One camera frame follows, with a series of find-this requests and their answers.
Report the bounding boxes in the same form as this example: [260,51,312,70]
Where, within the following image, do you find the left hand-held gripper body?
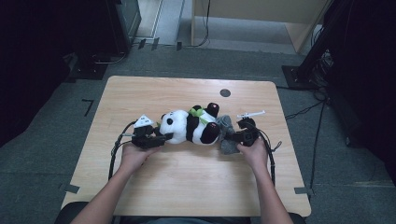
[130,114,166,150]

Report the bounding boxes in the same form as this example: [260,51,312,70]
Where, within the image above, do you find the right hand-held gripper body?
[235,109,267,148]

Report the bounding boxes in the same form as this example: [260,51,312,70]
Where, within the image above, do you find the grey knitted doll garment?
[214,114,242,156]

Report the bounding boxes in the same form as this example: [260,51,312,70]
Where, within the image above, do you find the panda plush toy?
[159,102,223,147]

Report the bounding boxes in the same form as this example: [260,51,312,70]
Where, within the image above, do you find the person's left hand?
[119,143,162,175]

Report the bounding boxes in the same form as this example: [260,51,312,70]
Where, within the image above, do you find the person's right hand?
[236,136,270,172]

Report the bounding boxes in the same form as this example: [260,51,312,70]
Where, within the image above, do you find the person's lap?
[53,201,307,224]

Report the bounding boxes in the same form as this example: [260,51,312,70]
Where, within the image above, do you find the black metal stand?
[281,0,348,91]

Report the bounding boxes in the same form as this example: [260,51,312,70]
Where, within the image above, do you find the dark cabinet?
[105,0,143,56]

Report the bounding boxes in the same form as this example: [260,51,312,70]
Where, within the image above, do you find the light wooden furniture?
[190,0,332,54]

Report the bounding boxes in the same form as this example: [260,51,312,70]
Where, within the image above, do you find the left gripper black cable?
[107,119,138,182]

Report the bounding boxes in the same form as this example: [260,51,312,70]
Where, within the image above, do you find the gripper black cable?
[257,128,283,188]
[107,119,138,182]

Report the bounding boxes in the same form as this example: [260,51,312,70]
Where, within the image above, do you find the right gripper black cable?
[257,128,283,188]

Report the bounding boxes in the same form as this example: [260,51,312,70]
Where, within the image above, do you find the black floor cables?
[276,84,330,189]

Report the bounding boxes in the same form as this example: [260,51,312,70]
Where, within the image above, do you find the black floor base plate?
[65,51,129,84]

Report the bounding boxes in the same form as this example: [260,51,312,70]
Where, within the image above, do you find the hanging black cable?
[186,0,212,49]

